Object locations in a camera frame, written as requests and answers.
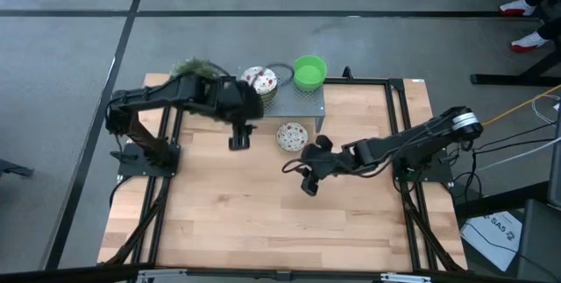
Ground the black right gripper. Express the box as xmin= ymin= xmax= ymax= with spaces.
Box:
xmin=299 ymin=145 xmax=352 ymax=198

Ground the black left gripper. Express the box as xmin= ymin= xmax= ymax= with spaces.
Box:
xmin=213 ymin=76 xmax=266 ymax=152

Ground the grey perforated metal shelf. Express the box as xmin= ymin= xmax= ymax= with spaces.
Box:
xmin=238 ymin=67 xmax=326 ymax=134

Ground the green potted plant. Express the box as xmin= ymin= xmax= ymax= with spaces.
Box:
xmin=169 ymin=57 xmax=224 ymax=79

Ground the white printed paper sheet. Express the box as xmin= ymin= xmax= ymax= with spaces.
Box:
xmin=458 ymin=210 xmax=525 ymax=273

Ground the black table foot bar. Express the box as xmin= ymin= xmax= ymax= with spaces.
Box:
xmin=453 ymin=180 xmax=551 ymax=221

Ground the black furniture foot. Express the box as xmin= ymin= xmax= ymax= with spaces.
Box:
xmin=0 ymin=159 xmax=35 ymax=179

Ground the black desk base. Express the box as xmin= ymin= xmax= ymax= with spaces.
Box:
xmin=471 ymin=24 xmax=561 ymax=88

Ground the black box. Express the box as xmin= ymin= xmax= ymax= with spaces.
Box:
xmin=516 ymin=198 xmax=561 ymax=282

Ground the white and red shoe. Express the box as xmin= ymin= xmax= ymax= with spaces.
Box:
xmin=498 ymin=0 xmax=538 ymax=17
xmin=509 ymin=31 xmax=549 ymax=54

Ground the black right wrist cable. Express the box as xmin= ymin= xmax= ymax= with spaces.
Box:
xmin=281 ymin=158 xmax=310 ymax=175

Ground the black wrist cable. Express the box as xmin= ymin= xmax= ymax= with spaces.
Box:
xmin=264 ymin=61 xmax=295 ymax=88
xmin=281 ymin=158 xmax=310 ymax=175

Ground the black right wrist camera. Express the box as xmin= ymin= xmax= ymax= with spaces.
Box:
xmin=315 ymin=134 xmax=335 ymax=152

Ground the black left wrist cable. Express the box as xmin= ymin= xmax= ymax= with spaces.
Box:
xmin=264 ymin=61 xmax=295 ymax=88

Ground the black aluminium frame rail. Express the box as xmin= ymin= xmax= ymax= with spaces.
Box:
xmin=385 ymin=80 xmax=417 ymax=272
xmin=394 ymin=79 xmax=438 ymax=272
xmin=148 ymin=111 xmax=185 ymax=267
xmin=323 ymin=76 xmax=407 ymax=87
xmin=129 ymin=107 xmax=173 ymax=267

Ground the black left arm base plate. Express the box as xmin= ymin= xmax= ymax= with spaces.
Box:
xmin=117 ymin=142 xmax=181 ymax=178

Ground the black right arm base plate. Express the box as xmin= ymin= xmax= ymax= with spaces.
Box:
xmin=391 ymin=153 xmax=455 ymax=183

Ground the black diagonal frame brace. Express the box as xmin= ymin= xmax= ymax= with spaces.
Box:
xmin=104 ymin=193 xmax=170 ymax=266
xmin=401 ymin=188 xmax=465 ymax=272

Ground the black floor cable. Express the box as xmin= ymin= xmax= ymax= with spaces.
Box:
xmin=446 ymin=120 xmax=558 ymax=155

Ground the black frame beam with brackets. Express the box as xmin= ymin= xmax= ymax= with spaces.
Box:
xmin=0 ymin=263 xmax=561 ymax=283

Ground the white floor cable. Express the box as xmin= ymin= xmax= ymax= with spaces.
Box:
xmin=475 ymin=136 xmax=561 ymax=173

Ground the yellow cable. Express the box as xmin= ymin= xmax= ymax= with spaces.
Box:
xmin=481 ymin=83 xmax=561 ymax=126

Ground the thin white looped cable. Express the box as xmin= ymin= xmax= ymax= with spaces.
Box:
xmin=531 ymin=94 xmax=561 ymax=124

